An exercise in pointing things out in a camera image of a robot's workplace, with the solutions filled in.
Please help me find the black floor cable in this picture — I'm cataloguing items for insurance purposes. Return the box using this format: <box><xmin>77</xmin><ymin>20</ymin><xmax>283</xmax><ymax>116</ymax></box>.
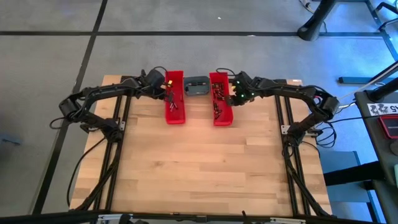
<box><xmin>65</xmin><ymin>138</ymin><xmax>107</xmax><ymax>208</ymax></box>

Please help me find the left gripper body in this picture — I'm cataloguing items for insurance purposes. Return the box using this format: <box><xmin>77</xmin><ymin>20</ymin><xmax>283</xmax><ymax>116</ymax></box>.
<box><xmin>152</xmin><ymin>81</ymin><xmax>170</xmax><ymax>100</ymax></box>

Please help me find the dark diagonal pole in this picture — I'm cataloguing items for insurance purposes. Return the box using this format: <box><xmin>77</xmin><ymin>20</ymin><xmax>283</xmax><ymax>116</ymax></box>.
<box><xmin>363</xmin><ymin>77</ymin><xmax>398</xmax><ymax>103</ymax></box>

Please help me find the black power connector box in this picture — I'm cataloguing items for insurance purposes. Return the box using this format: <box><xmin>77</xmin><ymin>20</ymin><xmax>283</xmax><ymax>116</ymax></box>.
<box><xmin>306</xmin><ymin>128</ymin><xmax>324</xmax><ymax>138</ymax></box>

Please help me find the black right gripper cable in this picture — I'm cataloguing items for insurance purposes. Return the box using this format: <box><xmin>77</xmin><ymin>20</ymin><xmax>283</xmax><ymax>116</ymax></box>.
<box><xmin>215</xmin><ymin>67</ymin><xmax>238</xmax><ymax>77</ymax></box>

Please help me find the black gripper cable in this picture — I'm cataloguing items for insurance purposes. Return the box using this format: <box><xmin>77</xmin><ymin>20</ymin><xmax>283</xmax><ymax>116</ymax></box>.
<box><xmin>152</xmin><ymin>65</ymin><xmax>170</xmax><ymax>82</ymax></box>
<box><xmin>215</xmin><ymin>67</ymin><xmax>238</xmax><ymax>77</ymax></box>

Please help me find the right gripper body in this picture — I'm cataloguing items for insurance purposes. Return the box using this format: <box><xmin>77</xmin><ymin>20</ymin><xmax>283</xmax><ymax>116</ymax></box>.
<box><xmin>231</xmin><ymin>72</ymin><xmax>256</xmax><ymax>107</ymax></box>

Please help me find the black camera crossbar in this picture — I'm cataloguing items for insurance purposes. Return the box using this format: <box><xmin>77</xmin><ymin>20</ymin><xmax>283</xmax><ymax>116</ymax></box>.
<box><xmin>0</xmin><ymin>209</ymin><xmax>398</xmax><ymax>224</ymax></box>

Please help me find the black bench bar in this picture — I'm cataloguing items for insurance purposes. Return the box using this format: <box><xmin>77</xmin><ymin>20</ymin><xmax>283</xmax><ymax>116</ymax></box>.
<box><xmin>323</xmin><ymin>161</ymin><xmax>385</xmax><ymax>188</ymax></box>

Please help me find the white printed label sign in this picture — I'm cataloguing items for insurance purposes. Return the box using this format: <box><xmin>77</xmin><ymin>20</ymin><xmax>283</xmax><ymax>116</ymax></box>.
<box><xmin>367</xmin><ymin>103</ymin><xmax>398</xmax><ymax>117</ymax></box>

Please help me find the black pedestal stand base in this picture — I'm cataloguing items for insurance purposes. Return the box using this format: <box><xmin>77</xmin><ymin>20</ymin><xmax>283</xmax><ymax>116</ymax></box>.
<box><xmin>297</xmin><ymin>0</ymin><xmax>338</xmax><ymax>42</ymax></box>

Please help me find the silver crossbar bracket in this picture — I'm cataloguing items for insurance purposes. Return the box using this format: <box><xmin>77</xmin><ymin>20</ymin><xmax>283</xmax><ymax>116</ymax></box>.
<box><xmin>96</xmin><ymin>213</ymin><xmax>134</xmax><ymax>223</ymax></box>
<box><xmin>269</xmin><ymin>217</ymin><xmax>307</xmax><ymax>224</ymax></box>

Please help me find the black aluminium table frame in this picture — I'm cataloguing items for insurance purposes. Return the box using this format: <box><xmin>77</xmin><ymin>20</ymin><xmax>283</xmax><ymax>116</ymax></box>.
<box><xmin>70</xmin><ymin>74</ymin><xmax>332</xmax><ymax>219</ymax></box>

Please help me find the long red plastic bin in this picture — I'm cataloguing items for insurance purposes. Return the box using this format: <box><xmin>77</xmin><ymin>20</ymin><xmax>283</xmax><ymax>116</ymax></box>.
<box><xmin>164</xmin><ymin>70</ymin><xmax>187</xmax><ymax>126</ymax></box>
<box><xmin>208</xmin><ymin>72</ymin><xmax>234</xmax><ymax>127</ymax></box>

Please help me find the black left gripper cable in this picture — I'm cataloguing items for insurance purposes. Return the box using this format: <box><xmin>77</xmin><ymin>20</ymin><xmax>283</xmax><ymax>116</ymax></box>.
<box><xmin>152</xmin><ymin>65</ymin><xmax>170</xmax><ymax>82</ymax></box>

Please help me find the small teal plastic bin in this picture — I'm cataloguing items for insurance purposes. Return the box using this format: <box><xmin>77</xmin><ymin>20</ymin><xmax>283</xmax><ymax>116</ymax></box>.
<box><xmin>183</xmin><ymin>75</ymin><xmax>211</xmax><ymax>96</ymax></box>

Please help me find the dark side desk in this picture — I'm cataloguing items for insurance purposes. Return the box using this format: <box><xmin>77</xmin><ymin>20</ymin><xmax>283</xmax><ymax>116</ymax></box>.
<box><xmin>354</xmin><ymin>90</ymin><xmax>398</xmax><ymax>224</ymax></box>

